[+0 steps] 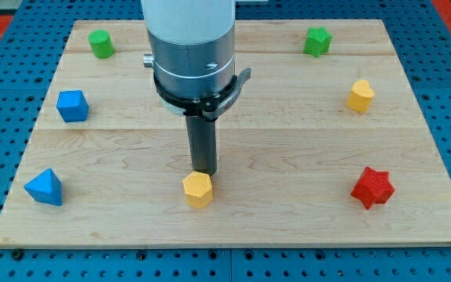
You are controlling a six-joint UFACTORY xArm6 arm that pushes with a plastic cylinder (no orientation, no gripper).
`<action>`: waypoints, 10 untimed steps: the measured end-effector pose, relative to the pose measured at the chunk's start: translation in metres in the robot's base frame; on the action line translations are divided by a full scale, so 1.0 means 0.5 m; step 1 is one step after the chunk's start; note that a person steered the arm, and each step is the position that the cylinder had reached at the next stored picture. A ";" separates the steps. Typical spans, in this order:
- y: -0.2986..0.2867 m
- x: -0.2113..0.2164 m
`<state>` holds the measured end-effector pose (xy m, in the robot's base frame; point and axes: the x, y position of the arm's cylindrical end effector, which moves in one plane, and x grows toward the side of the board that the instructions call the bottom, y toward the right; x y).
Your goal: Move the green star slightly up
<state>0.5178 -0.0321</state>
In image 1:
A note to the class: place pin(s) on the black clamp ring mount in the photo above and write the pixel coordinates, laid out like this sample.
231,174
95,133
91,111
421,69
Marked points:
208,108

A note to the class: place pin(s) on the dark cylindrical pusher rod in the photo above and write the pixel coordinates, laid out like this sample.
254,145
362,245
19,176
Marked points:
202,144

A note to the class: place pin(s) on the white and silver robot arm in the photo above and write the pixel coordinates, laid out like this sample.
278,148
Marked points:
193,61

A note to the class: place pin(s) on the green star block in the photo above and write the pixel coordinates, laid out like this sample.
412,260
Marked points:
317,41

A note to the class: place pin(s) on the red star block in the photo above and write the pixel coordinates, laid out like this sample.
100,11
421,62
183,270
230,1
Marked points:
373,187

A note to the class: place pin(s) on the yellow hexagon block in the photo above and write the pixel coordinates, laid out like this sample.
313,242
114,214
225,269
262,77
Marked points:
198,189

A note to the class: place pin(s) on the light wooden board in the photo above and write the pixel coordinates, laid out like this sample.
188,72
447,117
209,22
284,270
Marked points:
289,150

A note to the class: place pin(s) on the green cylinder block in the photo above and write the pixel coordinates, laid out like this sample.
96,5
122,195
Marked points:
101,44

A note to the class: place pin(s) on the blue cube block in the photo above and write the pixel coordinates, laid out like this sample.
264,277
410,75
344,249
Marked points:
72,106

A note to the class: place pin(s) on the yellow heart block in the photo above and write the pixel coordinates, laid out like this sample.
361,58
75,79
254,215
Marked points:
360,97

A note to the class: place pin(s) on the blue triangular prism block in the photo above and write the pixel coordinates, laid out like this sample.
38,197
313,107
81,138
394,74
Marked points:
45,188

